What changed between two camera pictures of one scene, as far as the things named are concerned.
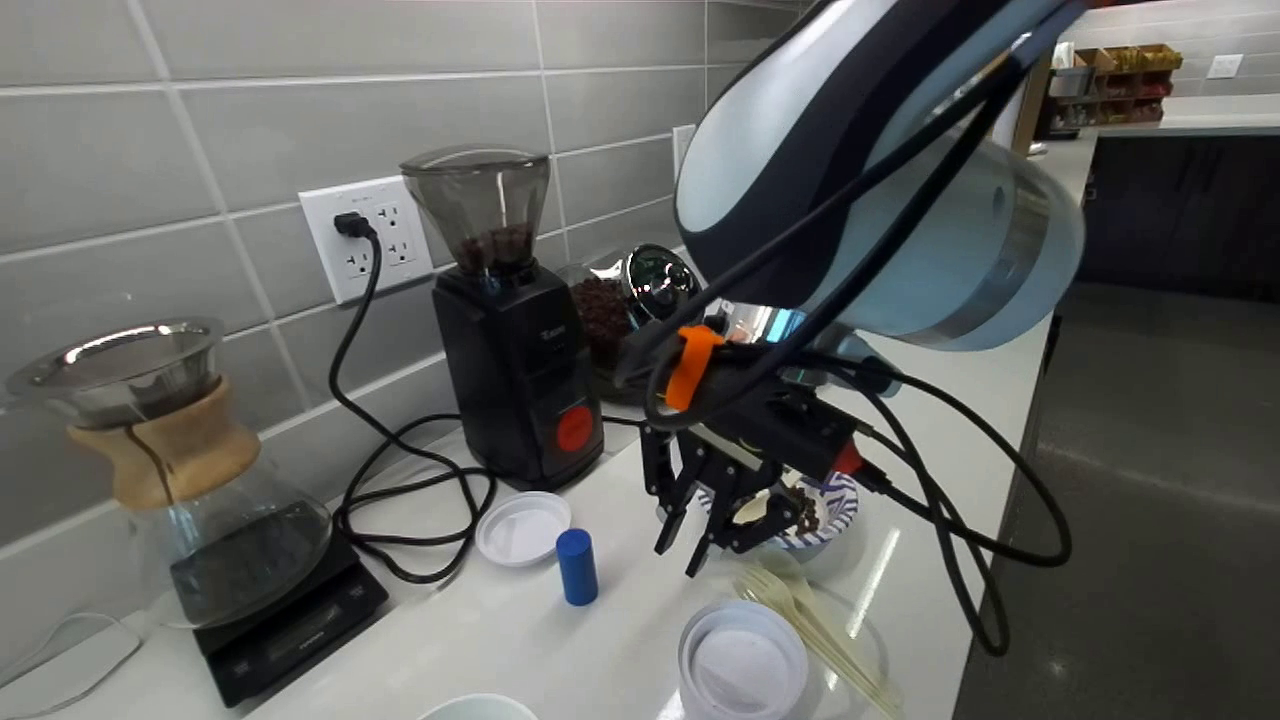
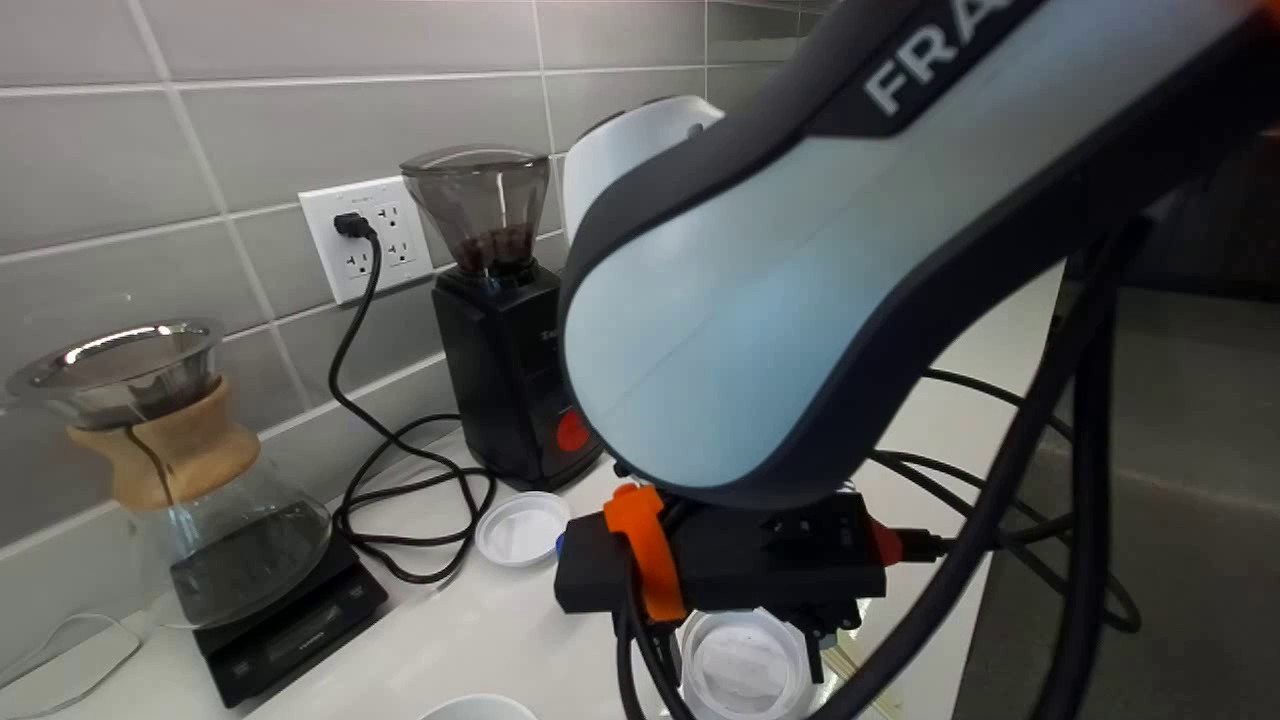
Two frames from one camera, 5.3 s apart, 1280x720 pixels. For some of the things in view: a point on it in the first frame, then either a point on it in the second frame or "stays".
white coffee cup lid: [743, 663] stays
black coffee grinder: [517, 368] stays
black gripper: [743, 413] to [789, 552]
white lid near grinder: [521, 530] stays
